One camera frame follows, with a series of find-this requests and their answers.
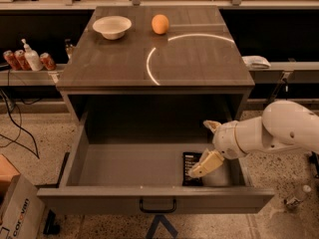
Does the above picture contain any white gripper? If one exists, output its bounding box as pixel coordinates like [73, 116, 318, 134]
[187, 120, 251, 178]

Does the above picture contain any black rxbar chocolate bar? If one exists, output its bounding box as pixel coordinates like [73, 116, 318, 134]
[182, 152, 203, 186]

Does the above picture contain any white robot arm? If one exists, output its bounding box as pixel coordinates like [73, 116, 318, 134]
[187, 101, 319, 178]

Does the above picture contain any open grey top drawer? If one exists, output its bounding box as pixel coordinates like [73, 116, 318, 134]
[38, 113, 274, 214]

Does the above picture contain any grey wooden cabinet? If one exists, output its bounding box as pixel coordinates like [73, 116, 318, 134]
[57, 5, 254, 128]

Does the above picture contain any folded white cloth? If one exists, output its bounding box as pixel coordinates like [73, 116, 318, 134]
[242, 56, 271, 69]

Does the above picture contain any clear plastic water bottle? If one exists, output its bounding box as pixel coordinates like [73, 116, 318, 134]
[284, 184, 312, 209]

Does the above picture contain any orange fruit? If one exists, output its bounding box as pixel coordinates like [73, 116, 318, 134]
[152, 14, 169, 35]

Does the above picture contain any white paper bowl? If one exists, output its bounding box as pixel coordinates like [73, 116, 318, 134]
[93, 16, 132, 40]

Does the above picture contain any small clear glass bottle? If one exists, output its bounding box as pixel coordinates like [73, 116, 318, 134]
[65, 39, 74, 58]

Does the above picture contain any red soda can right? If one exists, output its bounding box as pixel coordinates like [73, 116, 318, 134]
[40, 53, 56, 71]

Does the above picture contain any red soda can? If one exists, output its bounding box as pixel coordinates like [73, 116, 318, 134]
[14, 50, 31, 71]
[40, 53, 56, 71]
[3, 50, 21, 70]

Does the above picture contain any white pump bottle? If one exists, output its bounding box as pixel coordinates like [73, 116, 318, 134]
[22, 39, 43, 72]

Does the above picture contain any cardboard box with print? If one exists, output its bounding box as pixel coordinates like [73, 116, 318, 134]
[0, 155, 45, 239]

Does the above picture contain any red soda can middle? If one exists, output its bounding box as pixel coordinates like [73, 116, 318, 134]
[14, 50, 31, 71]

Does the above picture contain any red soda can left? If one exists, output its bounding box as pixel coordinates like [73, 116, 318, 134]
[3, 50, 21, 70]

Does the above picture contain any black drawer handle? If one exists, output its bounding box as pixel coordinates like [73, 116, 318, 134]
[139, 198, 177, 214]

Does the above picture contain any black floor cable left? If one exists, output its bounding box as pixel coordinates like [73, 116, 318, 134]
[0, 88, 41, 160]

